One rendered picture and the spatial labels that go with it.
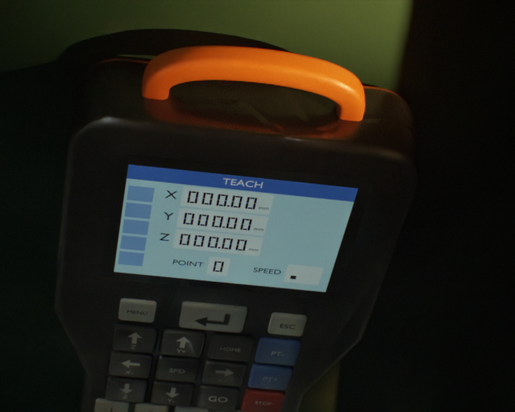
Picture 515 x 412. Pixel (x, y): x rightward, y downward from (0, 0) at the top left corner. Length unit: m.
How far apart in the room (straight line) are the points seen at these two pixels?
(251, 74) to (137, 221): 0.05
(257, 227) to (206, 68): 0.05
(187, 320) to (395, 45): 0.10
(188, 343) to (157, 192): 0.06
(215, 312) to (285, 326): 0.02
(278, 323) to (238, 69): 0.09
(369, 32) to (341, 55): 0.01
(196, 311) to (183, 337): 0.01
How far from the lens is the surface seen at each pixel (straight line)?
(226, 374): 0.44
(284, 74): 0.36
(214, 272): 0.40
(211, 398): 0.45
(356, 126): 0.37
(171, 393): 0.44
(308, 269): 0.40
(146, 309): 0.41
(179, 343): 0.42
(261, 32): 0.37
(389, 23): 0.37
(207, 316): 0.41
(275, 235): 0.39
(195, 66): 0.35
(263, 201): 0.38
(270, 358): 0.43
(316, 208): 0.38
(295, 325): 0.42
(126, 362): 0.43
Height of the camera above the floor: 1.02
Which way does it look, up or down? 41 degrees down
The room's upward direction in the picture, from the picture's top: 180 degrees clockwise
